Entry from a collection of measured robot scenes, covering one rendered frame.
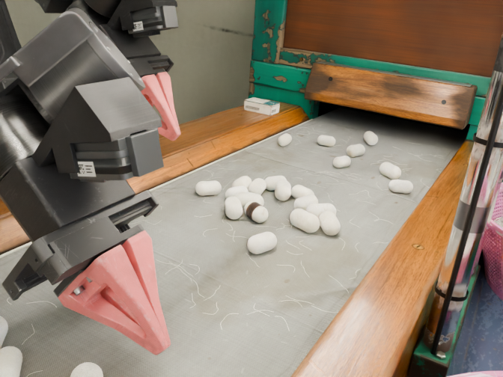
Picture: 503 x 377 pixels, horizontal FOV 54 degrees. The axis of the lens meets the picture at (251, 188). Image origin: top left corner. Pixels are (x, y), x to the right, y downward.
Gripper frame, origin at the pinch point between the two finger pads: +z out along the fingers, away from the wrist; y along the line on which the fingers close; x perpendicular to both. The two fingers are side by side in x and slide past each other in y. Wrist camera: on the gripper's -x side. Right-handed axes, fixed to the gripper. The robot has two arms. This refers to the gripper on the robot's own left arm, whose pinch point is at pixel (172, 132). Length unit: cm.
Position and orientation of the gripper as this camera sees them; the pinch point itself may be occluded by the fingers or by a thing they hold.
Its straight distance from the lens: 62.0
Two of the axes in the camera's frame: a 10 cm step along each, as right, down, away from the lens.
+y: 5.1, -2.9, 8.1
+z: 6.0, 7.9, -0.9
